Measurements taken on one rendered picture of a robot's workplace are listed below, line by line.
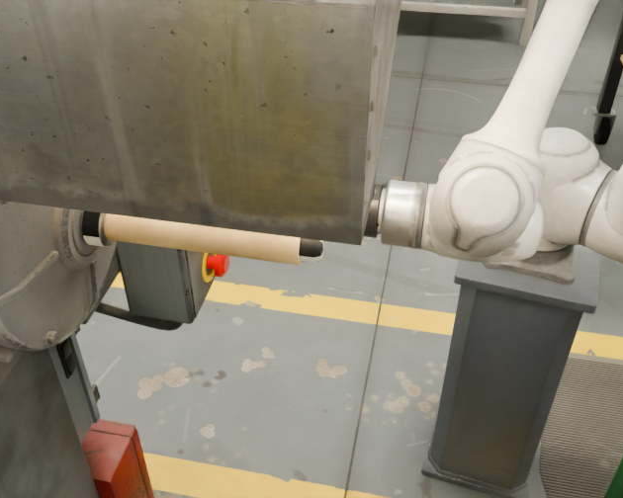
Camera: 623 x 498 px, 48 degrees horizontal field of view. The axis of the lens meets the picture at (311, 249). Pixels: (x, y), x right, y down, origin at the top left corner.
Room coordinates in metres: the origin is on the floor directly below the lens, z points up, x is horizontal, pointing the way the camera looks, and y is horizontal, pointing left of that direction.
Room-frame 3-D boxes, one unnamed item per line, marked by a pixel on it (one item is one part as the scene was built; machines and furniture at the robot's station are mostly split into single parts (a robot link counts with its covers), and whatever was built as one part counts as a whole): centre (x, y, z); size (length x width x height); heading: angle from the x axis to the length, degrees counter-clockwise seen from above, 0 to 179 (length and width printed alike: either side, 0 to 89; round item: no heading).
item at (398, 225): (0.78, -0.12, 1.07); 0.09 x 0.06 x 0.09; 169
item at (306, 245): (0.49, 0.00, 1.25); 0.02 x 0.02 x 0.02; 79
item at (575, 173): (1.15, -0.47, 0.87); 0.18 x 0.16 x 0.22; 53
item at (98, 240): (0.53, 0.19, 1.25); 0.05 x 0.02 x 0.05; 169
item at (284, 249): (0.51, 0.10, 1.25); 0.18 x 0.03 x 0.03; 79
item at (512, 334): (1.16, -0.46, 0.35); 0.28 x 0.28 x 0.70; 71
